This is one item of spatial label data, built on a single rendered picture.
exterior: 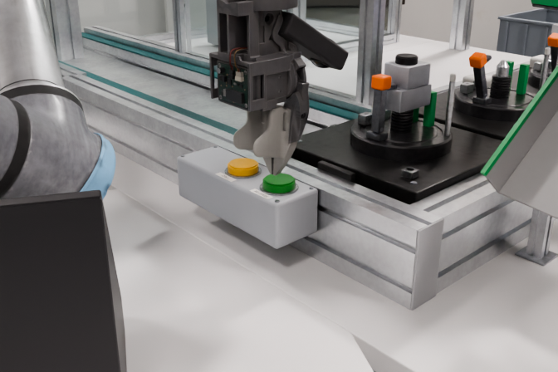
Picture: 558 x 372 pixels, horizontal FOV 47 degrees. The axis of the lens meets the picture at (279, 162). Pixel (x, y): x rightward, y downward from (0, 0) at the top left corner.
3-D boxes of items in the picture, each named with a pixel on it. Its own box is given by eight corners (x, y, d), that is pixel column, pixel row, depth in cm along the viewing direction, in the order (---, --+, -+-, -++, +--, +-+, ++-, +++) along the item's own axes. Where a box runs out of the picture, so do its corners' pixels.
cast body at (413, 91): (399, 114, 86) (403, 61, 83) (375, 106, 89) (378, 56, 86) (439, 102, 91) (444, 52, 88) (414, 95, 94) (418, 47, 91)
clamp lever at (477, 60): (484, 101, 101) (479, 59, 97) (472, 98, 103) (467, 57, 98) (496, 89, 103) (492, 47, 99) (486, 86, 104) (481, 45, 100)
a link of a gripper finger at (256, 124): (227, 176, 77) (225, 101, 74) (265, 163, 81) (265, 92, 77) (243, 183, 75) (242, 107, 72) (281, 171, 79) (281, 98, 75)
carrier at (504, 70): (526, 156, 92) (539, 70, 87) (393, 118, 108) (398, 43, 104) (600, 121, 107) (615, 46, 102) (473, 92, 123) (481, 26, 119)
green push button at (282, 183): (277, 203, 77) (277, 188, 76) (256, 193, 80) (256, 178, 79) (301, 194, 79) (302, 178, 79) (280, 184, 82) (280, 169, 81)
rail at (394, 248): (412, 310, 72) (420, 223, 68) (65, 124, 134) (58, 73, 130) (441, 292, 76) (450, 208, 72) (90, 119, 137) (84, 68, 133)
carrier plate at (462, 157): (415, 208, 76) (417, 192, 75) (279, 154, 93) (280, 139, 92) (521, 159, 91) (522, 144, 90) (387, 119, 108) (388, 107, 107)
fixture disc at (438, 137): (408, 169, 82) (410, 155, 81) (330, 142, 92) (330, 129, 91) (471, 144, 91) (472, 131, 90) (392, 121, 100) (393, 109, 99)
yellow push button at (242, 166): (241, 185, 82) (240, 171, 81) (222, 176, 84) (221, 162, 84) (265, 178, 84) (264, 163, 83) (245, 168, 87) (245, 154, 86)
